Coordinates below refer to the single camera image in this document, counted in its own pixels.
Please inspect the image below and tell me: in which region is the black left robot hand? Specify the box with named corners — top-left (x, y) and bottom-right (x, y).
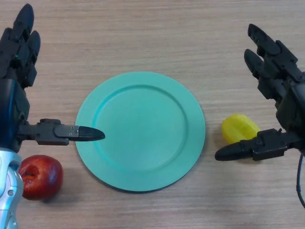
top-left (0, 3), bottom-right (106, 153)

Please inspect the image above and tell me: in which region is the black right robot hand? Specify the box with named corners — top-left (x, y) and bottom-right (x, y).
top-left (214, 23), bottom-right (305, 162)

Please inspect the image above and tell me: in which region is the yellow starfruit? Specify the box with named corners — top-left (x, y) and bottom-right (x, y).
top-left (221, 114), bottom-right (262, 145)

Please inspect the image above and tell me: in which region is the green round plate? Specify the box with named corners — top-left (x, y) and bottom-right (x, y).
top-left (75, 71), bottom-right (206, 193)

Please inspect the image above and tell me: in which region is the red apple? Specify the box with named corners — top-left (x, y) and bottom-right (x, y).
top-left (19, 155), bottom-right (64, 201)

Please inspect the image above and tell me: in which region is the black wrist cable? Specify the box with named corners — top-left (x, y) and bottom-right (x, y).
top-left (295, 154), bottom-right (305, 207)

